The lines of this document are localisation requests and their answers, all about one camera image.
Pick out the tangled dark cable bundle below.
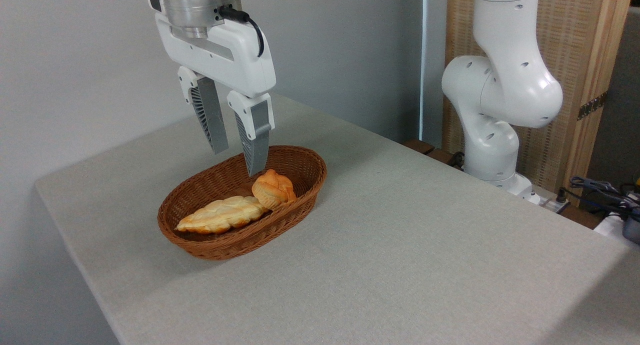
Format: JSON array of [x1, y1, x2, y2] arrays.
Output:
[[557, 175, 640, 222]]

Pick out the grey partition panel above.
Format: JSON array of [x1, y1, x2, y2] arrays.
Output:
[[586, 6, 640, 187]]

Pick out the long braided bread loaf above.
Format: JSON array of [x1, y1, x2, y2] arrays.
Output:
[[175, 195, 271, 235]]

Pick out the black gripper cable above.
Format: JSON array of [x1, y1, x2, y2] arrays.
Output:
[[217, 4, 265, 58]]

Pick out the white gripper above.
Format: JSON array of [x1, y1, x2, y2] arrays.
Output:
[[154, 12, 277, 178]]

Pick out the white vertical post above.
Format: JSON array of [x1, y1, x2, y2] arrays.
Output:
[[420, 0, 448, 147]]

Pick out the wooden rattan screen panel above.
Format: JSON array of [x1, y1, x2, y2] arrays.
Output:
[[442, 0, 634, 207]]

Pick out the round golden bread roll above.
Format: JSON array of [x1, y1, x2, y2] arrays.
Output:
[[251, 169, 298, 211]]

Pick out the brown wicker oval basket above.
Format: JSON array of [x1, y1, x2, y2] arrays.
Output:
[[157, 145, 328, 261]]

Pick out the dark wooden slat platform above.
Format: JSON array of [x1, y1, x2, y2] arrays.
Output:
[[402, 138, 467, 172]]

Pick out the brass screen hinge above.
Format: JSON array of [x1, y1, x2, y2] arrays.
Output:
[[577, 91, 609, 121]]

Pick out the black cables and plugs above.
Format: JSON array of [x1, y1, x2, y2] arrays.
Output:
[[530, 185, 640, 246]]

